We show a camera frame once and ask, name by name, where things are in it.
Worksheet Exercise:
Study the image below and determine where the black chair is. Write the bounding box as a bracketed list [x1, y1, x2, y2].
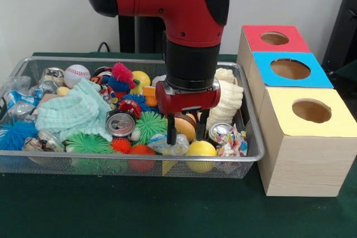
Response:
[320, 0, 357, 77]

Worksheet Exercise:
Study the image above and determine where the large blue spiky ball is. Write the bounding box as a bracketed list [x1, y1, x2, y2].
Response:
[0, 120, 38, 151]

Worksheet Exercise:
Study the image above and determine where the white baseball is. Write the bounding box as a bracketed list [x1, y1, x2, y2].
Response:
[63, 64, 91, 89]

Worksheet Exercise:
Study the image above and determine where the crushed red drink can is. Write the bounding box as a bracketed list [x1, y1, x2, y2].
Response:
[208, 123, 234, 141]

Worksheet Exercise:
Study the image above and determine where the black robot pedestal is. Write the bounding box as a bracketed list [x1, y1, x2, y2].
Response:
[118, 14, 168, 54]

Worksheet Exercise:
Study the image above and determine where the crushed clear plastic bottle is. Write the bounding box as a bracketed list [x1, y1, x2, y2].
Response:
[147, 133, 190, 156]

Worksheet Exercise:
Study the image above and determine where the yellow ball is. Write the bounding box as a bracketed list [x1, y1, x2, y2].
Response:
[184, 140, 218, 173]

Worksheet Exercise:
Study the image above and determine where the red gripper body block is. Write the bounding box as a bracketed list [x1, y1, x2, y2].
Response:
[155, 77, 221, 116]

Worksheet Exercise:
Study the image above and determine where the toy hamburger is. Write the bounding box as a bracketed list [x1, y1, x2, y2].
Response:
[166, 112, 198, 143]

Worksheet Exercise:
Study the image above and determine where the orange toy building block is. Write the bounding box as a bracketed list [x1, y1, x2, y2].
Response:
[142, 86, 160, 108]

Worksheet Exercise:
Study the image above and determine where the dark green tablecloth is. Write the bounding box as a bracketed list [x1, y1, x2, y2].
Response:
[0, 51, 357, 238]
[333, 61, 357, 82]

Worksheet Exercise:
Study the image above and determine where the crushed black drink can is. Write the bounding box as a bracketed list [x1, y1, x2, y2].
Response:
[105, 109, 137, 138]

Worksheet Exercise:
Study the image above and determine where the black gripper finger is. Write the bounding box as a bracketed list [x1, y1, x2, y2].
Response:
[196, 109, 210, 142]
[166, 114, 177, 146]

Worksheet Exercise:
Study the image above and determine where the green spiky ball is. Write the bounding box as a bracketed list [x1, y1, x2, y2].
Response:
[135, 110, 168, 145]

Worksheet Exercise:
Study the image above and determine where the shallow mesh bin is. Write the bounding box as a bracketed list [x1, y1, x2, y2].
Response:
[0, 56, 265, 179]

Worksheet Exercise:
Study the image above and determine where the cream cloth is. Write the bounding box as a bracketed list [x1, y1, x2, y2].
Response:
[205, 67, 245, 133]

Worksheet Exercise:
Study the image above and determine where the mint green cloth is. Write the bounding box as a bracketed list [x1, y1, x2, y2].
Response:
[35, 78, 114, 143]

